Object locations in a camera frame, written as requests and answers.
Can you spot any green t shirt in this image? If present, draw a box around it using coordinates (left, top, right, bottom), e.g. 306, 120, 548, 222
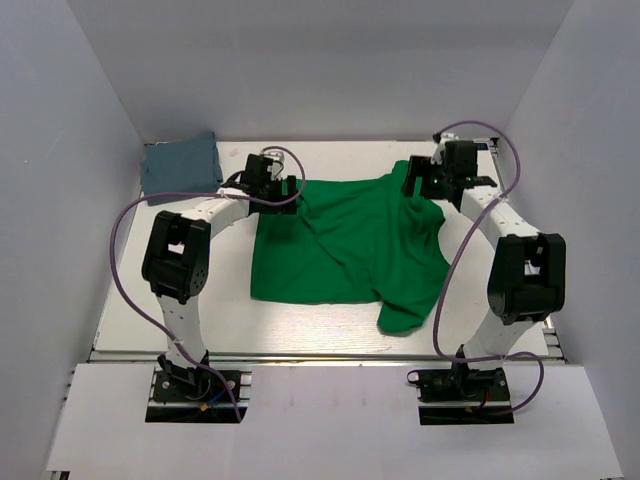
250, 160, 449, 335

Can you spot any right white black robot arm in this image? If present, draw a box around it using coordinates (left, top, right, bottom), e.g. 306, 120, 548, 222
402, 139, 566, 399

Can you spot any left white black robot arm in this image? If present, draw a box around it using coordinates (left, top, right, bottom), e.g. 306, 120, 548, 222
142, 146, 300, 399

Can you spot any folded blue-grey t shirt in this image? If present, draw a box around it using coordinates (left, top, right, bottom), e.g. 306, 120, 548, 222
141, 131, 223, 195

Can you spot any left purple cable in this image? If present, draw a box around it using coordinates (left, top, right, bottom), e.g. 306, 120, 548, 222
109, 146, 307, 422

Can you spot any purple cable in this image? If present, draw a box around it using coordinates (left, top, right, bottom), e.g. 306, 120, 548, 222
431, 119, 546, 414
109, 146, 307, 422

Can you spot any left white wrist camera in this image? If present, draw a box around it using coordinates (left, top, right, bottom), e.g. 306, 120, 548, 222
263, 150, 285, 180

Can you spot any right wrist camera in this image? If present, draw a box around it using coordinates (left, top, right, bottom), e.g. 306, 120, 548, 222
432, 132, 460, 164

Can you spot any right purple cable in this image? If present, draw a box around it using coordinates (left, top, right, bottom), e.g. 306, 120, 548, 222
431, 119, 546, 414

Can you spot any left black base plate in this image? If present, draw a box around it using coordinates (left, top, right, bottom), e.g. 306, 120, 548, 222
145, 368, 251, 424

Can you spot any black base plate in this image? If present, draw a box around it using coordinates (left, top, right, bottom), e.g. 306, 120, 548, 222
407, 363, 514, 426
145, 368, 251, 424

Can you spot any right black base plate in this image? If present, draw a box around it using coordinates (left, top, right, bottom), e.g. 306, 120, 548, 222
407, 363, 514, 426

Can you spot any aluminium table rail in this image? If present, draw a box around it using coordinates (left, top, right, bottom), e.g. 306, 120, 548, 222
87, 349, 569, 365

